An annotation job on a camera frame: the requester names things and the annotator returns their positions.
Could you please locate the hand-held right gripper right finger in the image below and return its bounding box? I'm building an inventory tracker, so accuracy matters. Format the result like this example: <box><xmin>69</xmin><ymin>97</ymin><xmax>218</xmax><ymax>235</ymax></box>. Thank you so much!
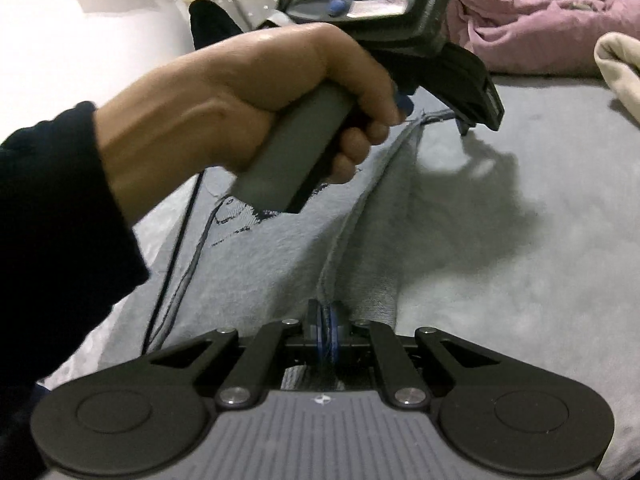
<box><xmin>327</xmin><ymin>301</ymin><xmax>501</xmax><ymax>409</ymax></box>

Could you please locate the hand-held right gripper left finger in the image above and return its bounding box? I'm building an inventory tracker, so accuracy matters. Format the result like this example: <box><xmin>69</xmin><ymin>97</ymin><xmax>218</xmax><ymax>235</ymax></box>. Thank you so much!
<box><xmin>150</xmin><ymin>300</ymin><xmax>327</xmax><ymax>409</ymax></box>

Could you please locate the grey knitted sweater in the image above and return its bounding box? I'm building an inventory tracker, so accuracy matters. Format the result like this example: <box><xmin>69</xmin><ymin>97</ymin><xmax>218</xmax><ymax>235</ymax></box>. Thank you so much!
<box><xmin>97</xmin><ymin>107</ymin><xmax>461</xmax><ymax>393</ymax></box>

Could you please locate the person's left hand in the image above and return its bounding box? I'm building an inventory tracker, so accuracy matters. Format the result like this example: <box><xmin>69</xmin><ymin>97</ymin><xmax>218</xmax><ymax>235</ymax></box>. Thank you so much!
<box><xmin>96</xmin><ymin>22</ymin><xmax>407</xmax><ymax>227</ymax></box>

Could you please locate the pink duvet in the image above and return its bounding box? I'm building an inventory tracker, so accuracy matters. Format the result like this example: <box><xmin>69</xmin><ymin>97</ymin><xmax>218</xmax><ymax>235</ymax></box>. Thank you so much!
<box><xmin>445</xmin><ymin>0</ymin><xmax>640</xmax><ymax>78</ymax></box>

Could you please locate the beige garment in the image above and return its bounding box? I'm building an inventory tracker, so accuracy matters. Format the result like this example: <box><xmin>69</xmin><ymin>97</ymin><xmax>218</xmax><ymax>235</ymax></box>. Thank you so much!
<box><xmin>594</xmin><ymin>31</ymin><xmax>640</xmax><ymax>127</ymax></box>

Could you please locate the black hanging jacket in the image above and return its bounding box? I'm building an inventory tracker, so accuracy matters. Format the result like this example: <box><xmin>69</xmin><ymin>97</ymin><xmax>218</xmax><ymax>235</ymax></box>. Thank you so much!
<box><xmin>189</xmin><ymin>0</ymin><xmax>251</xmax><ymax>53</ymax></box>

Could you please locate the black cable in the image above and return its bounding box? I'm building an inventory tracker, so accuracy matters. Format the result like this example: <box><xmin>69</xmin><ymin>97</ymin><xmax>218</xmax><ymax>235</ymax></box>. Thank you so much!
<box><xmin>141</xmin><ymin>0</ymin><xmax>333</xmax><ymax>356</ymax></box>

